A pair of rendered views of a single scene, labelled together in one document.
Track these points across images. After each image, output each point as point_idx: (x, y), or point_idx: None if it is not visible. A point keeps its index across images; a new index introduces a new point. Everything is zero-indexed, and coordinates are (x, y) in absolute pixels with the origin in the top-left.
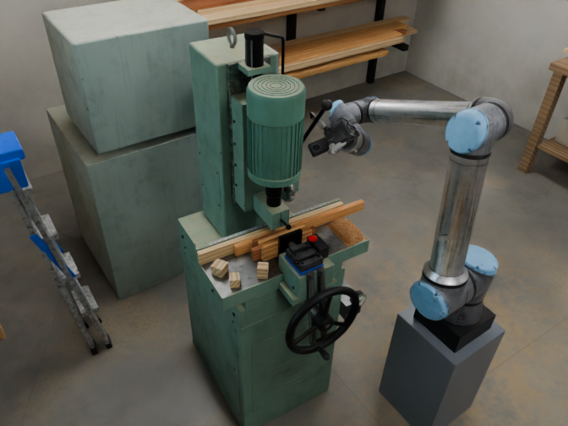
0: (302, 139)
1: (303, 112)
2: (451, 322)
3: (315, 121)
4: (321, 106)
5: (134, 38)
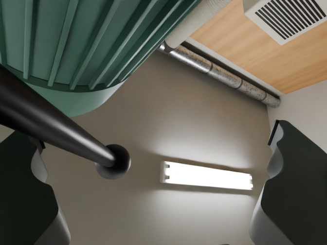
0: (162, 33)
1: (122, 83)
2: None
3: (89, 133)
4: (113, 144)
5: None
